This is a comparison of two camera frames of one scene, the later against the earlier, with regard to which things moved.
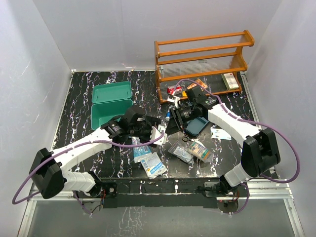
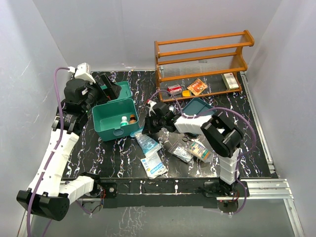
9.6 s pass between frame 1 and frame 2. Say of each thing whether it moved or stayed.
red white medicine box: stayed
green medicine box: stayed
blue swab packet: moved
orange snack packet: stayed
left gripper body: moved
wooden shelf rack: stayed
